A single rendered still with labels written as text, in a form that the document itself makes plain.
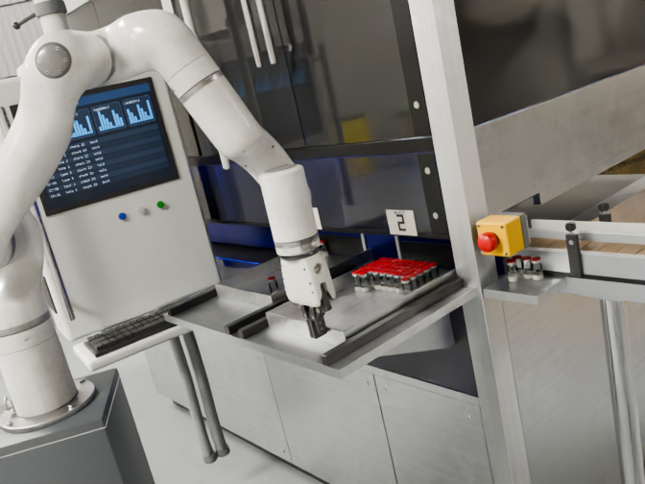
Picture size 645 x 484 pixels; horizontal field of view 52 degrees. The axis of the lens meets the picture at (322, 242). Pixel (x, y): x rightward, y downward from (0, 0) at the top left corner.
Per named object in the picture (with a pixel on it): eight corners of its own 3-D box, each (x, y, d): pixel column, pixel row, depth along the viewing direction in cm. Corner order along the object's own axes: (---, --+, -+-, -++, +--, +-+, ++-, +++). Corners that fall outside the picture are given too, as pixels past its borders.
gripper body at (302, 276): (330, 242, 122) (343, 298, 125) (297, 238, 130) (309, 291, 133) (299, 255, 118) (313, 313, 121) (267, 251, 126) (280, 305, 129)
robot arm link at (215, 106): (195, 97, 129) (287, 221, 135) (174, 102, 113) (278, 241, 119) (231, 69, 127) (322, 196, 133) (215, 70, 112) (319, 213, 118)
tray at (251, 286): (313, 253, 196) (310, 242, 195) (373, 260, 176) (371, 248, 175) (217, 296, 176) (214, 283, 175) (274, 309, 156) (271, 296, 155)
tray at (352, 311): (375, 273, 165) (372, 259, 165) (458, 283, 146) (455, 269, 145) (269, 326, 145) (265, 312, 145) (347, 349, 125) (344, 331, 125)
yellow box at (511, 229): (500, 243, 140) (495, 211, 139) (530, 246, 135) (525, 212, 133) (479, 255, 136) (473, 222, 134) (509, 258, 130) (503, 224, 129)
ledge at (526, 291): (521, 274, 148) (519, 266, 148) (575, 279, 138) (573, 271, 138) (484, 297, 140) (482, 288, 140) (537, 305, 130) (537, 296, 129)
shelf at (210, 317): (304, 258, 200) (302, 252, 200) (498, 282, 146) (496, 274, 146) (165, 321, 172) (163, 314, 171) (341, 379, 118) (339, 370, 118)
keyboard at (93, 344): (212, 295, 203) (210, 288, 203) (231, 303, 192) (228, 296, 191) (83, 346, 184) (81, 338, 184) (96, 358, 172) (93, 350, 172)
